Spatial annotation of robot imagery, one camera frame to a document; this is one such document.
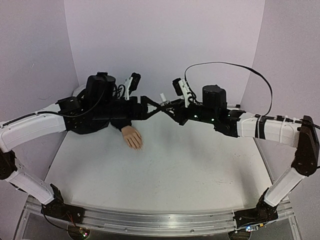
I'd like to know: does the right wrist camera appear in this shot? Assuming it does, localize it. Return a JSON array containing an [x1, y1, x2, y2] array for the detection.
[[172, 78, 196, 108]]

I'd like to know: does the grey and black jacket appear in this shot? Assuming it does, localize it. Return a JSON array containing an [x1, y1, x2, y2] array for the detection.
[[70, 84, 133, 135]]

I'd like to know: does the clear nail polish bottle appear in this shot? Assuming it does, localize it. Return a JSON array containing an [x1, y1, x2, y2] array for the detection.
[[159, 93, 171, 107]]

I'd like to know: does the aluminium front rail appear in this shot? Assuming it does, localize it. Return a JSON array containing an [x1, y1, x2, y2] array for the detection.
[[77, 207, 236, 237]]

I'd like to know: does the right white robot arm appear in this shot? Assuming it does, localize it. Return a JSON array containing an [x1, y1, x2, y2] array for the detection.
[[160, 83, 320, 207]]

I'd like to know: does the black camera cable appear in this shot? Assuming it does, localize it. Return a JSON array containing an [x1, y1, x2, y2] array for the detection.
[[183, 62, 320, 131]]

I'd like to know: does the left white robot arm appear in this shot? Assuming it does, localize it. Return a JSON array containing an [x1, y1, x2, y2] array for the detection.
[[0, 72, 161, 219]]

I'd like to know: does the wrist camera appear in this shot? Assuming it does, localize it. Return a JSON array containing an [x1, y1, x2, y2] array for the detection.
[[124, 72, 141, 101], [172, 78, 196, 108]]

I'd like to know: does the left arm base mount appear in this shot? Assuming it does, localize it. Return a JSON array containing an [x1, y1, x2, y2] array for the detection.
[[41, 183, 85, 227]]

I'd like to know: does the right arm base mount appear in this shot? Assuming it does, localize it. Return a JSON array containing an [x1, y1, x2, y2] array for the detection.
[[233, 188, 278, 229]]

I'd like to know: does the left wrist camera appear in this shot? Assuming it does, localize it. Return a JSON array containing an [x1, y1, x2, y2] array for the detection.
[[124, 72, 141, 101]]

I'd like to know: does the mannequin hand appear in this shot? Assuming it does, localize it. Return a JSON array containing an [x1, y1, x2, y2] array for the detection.
[[121, 125, 143, 150]]

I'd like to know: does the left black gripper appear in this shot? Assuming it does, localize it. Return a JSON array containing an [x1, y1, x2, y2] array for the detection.
[[93, 95, 164, 121]]

